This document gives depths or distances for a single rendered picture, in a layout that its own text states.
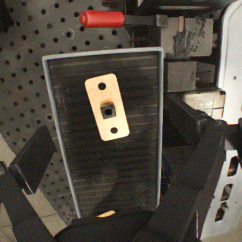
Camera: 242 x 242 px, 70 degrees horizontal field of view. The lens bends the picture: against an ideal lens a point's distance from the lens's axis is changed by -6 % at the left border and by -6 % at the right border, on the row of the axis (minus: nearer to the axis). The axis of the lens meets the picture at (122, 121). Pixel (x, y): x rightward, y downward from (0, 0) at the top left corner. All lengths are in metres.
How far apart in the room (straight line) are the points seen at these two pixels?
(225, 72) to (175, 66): 0.19
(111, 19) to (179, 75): 0.14
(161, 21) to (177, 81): 0.09
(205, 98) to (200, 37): 0.11
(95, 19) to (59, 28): 0.48
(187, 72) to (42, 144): 0.23
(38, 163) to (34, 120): 0.62
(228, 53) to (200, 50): 0.13
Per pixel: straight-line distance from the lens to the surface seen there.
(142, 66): 0.23
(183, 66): 0.31
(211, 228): 0.78
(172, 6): 0.32
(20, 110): 0.80
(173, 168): 0.42
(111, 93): 0.23
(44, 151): 0.19
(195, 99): 0.35
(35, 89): 0.75
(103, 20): 0.24
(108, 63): 0.22
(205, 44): 0.34
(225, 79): 0.47
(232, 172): 0.64
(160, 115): 0.24
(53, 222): 2.35
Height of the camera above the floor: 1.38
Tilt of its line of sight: 67 degrees down
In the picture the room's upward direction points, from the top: 169 degrees clockwise
